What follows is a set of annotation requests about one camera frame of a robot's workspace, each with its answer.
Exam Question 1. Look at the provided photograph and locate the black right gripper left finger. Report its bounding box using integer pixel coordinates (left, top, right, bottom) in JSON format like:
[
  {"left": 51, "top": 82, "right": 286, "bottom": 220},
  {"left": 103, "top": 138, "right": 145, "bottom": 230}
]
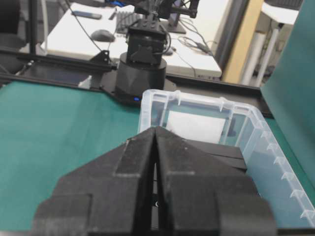
[{"left": 31, "top": 128, "right": 156, "bottom": 236}]

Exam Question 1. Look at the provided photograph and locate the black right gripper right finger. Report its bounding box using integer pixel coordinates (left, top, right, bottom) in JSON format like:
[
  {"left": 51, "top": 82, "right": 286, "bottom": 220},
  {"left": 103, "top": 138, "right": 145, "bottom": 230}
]
[{"left": 155, "top": 127, "right": 277, "bottom": 236}]

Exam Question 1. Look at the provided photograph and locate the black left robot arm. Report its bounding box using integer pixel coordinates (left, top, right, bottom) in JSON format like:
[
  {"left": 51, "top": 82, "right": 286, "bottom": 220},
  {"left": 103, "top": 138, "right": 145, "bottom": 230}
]
[{"left": 100, "top": 0, "right": 199, "bottom": 105}]

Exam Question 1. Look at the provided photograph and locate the clear plastic storage case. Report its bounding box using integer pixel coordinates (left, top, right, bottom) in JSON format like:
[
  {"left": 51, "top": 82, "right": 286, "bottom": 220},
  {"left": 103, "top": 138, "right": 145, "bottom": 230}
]
[{"left": 138, "top": 89, "right": 315, "bottom": 228}]

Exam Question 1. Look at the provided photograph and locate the green side panel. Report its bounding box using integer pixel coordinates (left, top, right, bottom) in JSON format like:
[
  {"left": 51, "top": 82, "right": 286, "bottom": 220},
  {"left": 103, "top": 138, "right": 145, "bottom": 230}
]
[{"left": 259, "top": 0, "right": 315, "bottom": 148}]

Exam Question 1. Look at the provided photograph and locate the black computer mouse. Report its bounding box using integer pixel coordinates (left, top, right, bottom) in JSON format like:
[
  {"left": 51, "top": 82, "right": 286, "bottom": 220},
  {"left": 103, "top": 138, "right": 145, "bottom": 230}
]
[{"left": 91, "top": 29, "right": 115, "bottom": 42}]

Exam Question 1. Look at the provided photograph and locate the black monitor stand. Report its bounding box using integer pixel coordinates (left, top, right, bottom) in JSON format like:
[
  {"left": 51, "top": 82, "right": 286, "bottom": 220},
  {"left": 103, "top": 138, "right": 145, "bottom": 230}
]
[{"left": 160, "top": 13, "right": 186, "bottom": 34}]

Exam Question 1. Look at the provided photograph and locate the white desk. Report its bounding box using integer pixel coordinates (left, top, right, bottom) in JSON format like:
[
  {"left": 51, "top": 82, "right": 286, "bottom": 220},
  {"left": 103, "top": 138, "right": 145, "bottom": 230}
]
[{"left": 43, "top": 3, "right": 222, "bottom": 78}]

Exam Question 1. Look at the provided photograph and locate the black keyboard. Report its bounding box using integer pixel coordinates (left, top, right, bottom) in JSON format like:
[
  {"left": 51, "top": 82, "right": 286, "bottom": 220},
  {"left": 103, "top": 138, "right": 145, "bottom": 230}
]
[{"left": 116, "top": 11, "right": 142, "bottom": 34}]

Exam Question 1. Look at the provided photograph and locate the black smartphone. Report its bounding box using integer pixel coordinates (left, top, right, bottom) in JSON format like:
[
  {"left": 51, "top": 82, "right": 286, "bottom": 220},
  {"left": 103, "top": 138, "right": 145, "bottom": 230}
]
[{"left": 72, "top": 11, "right": 102, "bottom": 20}]

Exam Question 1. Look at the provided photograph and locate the black desk cable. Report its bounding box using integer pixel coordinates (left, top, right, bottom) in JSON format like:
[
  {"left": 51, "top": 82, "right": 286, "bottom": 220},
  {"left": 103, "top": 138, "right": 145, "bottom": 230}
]
[{"left": 169, "top": 17, "right": 217, "bottom": 77}]

